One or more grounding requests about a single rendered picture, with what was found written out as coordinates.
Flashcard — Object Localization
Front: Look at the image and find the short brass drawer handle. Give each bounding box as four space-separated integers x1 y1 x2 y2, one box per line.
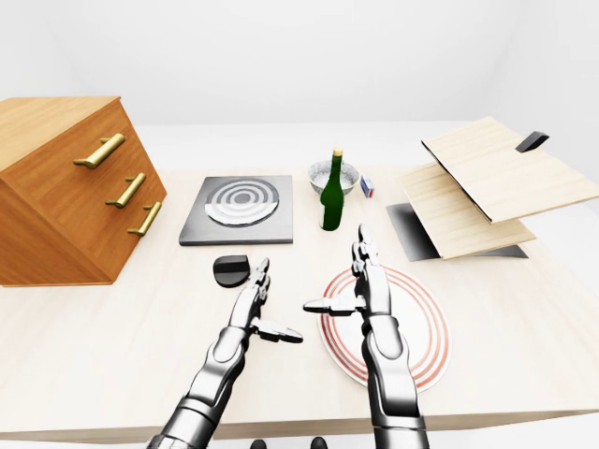
126 201 163 238

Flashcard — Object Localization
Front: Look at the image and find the long brass drawer handle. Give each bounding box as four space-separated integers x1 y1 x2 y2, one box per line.
72 133 126 170

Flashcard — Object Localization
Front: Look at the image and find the flat dark stove plate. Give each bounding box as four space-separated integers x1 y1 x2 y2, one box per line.
178 175 295 247

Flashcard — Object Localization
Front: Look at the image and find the small wooden cabinet drawer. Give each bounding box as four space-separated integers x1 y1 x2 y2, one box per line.
69 163 168 283

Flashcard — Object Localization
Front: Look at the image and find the round black stove knob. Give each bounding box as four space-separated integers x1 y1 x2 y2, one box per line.
212 253 253 289

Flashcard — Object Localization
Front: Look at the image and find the green glass bottle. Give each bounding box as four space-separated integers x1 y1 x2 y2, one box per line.
318 147 346 232

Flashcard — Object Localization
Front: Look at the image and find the white plate with red rings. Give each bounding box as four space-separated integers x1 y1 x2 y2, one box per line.
317 266 453 396

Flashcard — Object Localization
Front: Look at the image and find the wooden cabinet with drawers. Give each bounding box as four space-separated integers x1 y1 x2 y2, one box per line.
0 96 168 287

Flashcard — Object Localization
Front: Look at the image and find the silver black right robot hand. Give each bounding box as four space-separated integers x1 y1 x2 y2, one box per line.
302 224 393 320

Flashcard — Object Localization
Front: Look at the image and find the small black wedge block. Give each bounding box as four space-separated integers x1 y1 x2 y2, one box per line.
515 130 550 154

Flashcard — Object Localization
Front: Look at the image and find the patterned grey white bowl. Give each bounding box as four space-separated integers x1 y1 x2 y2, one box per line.
307 159 361 198

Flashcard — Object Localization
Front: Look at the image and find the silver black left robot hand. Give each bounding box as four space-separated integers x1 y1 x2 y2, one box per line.
223 257 304 345

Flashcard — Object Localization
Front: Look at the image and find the medium brass drawer handle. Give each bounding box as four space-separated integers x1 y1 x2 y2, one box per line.
104 172 147 210

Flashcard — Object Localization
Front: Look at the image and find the small pale wooden board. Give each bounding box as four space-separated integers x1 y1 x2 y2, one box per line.
397 162 537 262

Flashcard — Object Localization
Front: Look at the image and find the large wooden cabinet drawer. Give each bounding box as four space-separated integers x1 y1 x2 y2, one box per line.
0 99 140 210

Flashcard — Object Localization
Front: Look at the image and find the large pale wooden board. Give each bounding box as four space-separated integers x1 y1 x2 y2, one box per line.
420 115 599 225

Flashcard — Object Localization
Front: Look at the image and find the medium wooden cabinet drawer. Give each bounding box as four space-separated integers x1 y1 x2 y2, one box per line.
27 132 155 249

